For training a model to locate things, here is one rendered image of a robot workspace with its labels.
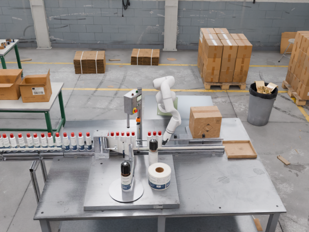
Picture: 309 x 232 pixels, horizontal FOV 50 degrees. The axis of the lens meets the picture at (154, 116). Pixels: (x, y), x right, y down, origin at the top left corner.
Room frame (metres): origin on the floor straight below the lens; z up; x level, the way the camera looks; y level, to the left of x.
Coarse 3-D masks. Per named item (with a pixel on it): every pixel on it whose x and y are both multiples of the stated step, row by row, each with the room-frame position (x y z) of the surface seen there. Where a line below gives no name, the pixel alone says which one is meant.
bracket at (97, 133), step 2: (94, 130) 2.69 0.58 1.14; (96, 130) 2.69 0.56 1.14; (98, 130) 2.69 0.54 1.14; (100, 130) 2.69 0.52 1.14; (102, 130) 2.69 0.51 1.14; (104, 130) 2.70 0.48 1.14; (106, 130) 2.70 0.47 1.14; (94, 132) 2.66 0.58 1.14; (96, 132) 2.66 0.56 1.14; (98, 132) 2.66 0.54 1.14; (100, 132) 2.66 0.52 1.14; (102, 132) 2.66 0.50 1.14; (104, 132) 2.66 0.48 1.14; (106, 132) 2.66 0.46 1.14; (94, 134) 2.62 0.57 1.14; (96, 134) 2.62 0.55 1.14; (98, 134) 2.62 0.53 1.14; (100, 134) 2.62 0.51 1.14; (102, 134) 2.62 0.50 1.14; (104, 134) 2.62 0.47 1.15; (106, 134) 2.62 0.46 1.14; (94, 136) 2.59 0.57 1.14; (96, 136) 2.59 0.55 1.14; (98, 136) 2.59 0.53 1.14; (100, 136) 2.59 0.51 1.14; (102, 136) 2.59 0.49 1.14; (104, 136) 2.59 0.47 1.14; (106, 136) 2.60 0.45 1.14
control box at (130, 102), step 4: (132, 92) 2.87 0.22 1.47; (140, 92) 2.88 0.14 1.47; (124, 96) 2.80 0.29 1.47; (128, 96) 2.78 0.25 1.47; (132, 96) 2.79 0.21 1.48; (136, 96) 2.81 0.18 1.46; (124, 100) 2.80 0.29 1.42; (128, 100) 2.77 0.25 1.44; (132, 100) 2.76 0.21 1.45; (136, 100) 2.81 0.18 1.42; (124, 104) 2.80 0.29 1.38; (128, 104) 2.77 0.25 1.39; (132, 104) 2.76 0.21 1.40; (136, 104) 2.81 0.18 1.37; (140, 104) 2.87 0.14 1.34; (124, 108) 2.80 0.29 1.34; (128, 108) 2.77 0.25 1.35; (132, 108) 2.76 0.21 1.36; (136, 108) 2.81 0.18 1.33; (140, 108) 2.87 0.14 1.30; (128, 112) 2.77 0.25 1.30; (132, 112) 2.76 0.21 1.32
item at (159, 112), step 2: (176, 98) 3.66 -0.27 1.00; (176, 100) 3.64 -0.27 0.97; (174, 102) 3.63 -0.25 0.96; (176, 102) 3.63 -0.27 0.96; (174, 104) 3.61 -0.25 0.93; (176, 104) 3.61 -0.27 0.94; (174, 106) 3.59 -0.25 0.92; (176, 106) 3.59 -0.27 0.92; (158, 108) 3.58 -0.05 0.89; (176, 108) 3.57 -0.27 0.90; (158, 110) 3.56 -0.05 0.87; (158, 112) 3.55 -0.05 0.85; (160, 112) 3.54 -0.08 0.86; (162, 112) 3.54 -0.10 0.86; (158, 114) 3.53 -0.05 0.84; (160, 114) 3.53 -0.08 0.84; (162, 114) 3.53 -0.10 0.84; (164, 114) 3.53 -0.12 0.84; (166, 114) 3.53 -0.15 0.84; (168, 114) 3.52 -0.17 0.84; (170, 114) 3.52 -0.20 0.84
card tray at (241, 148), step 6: (228, 144) 2.93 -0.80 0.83; (234, 144) 2.93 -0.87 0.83; (240, 144) 2.93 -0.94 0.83; (246, 144) 2.93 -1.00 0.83; (228, 150) 2.82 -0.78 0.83; (234, 150) 2.82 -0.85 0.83; (240, 150) 2.82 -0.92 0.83; (246, 150) 2.83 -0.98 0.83; (252, 150) 2.83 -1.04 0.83; (228, 156) 2.69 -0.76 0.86; (234, 156) 2.69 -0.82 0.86; (240, 156) 2.70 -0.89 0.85; (246, 156) 2.70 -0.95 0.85; (252, 156) 2.70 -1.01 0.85
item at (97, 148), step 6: (96, 138) 2.59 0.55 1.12; (102, 138) 2.62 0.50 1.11; (96, 144) 2.59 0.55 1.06; (102, 144) 2.59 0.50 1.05; (96, 150) 2.59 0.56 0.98; (102, 150) 2.59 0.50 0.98; (108, 150) 2.64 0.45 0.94; (96, 156) 2.59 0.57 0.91; (102, 156) 2.59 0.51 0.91; (108, 156) 2.59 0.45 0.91
